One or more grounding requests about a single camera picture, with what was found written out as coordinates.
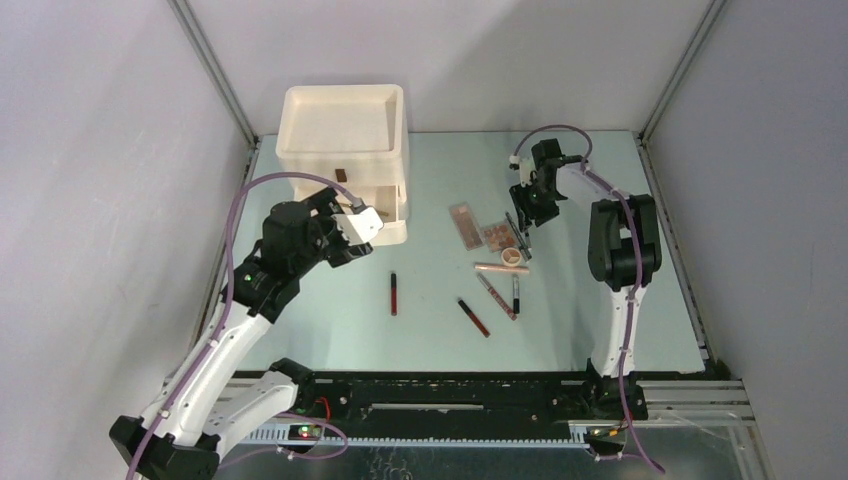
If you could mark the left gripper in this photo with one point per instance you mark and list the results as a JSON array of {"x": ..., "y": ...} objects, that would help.
[{"x": 325, "y": 204}]

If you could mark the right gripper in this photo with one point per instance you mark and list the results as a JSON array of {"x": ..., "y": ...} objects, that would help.
[{"x": 526, "y": 212}]

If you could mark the patterned silver eyeliner pen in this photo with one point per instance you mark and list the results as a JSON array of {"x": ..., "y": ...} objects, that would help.
[{"x": 511, "y": 222}]

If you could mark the black patterned eyeliner pen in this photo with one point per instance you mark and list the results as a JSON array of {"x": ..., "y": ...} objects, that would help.
[{"x": 522, "y": 244}]

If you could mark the white drawer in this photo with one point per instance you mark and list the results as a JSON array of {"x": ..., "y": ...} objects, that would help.
[{"x": 388, "y": 198}]

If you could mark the red lip gloss black cap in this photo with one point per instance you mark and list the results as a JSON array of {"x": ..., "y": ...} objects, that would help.
[{"x": 393, "y": 294}]

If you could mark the white drawer organizer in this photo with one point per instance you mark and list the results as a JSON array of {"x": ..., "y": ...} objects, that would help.
[{"x": 350, "y": 134}]

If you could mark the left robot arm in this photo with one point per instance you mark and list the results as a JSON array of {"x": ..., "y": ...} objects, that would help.
[{"x": 186, "y": 432}]

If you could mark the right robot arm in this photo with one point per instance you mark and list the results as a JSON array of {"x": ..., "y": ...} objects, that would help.
[{"x": 623, "y": 251}]

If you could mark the small square blush palette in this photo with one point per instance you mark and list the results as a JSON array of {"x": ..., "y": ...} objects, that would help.
[{"x": 499, "y": 236}]

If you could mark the round cream compact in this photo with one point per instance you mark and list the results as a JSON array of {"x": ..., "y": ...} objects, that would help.
[{"x": 511, "y": 257}]

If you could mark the pink concealer tube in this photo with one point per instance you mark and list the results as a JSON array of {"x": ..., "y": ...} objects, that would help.
[{"x": 489, "y": 267}]

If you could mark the long eyeshadow palette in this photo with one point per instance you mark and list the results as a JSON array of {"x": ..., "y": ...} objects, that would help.
[{"x": 466, "y": 225}]

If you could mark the clear mascara tube black cap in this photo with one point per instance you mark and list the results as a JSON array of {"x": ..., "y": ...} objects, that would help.
[{"x": 516, "y": 299}]

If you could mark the red lettered lip gloss tube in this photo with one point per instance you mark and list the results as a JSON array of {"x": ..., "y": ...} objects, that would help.
[{"x": 501, "y": 302}]

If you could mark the dark red lip gloss tube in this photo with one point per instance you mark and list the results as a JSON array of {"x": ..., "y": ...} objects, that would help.
[{"x": 473, "y": 318}]

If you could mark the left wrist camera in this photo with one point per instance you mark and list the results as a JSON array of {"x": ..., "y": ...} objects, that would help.
[{"x": 360, "y": 227}]

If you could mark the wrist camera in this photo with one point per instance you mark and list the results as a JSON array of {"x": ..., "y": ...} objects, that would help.
[
  {"x": 360, "y": 227},
  {"x": 525, "y": 167}
]

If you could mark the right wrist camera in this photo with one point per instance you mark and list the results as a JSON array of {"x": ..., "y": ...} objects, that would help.
[{"x": 525, "y": 167}]

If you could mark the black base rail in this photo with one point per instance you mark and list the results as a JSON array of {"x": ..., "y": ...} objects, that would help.
[{"x": 489, "y": 406}]

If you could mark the aluminium frame rail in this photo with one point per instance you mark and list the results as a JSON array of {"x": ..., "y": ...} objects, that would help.
[{"x": 195, "y": 34}]

